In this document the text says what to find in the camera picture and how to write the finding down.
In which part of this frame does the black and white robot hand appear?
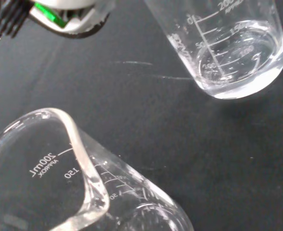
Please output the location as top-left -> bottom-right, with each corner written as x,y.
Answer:
0,0 -> 116,39

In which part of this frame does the black bench cloth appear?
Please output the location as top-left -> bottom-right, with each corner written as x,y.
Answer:
0,0 -> 283,231

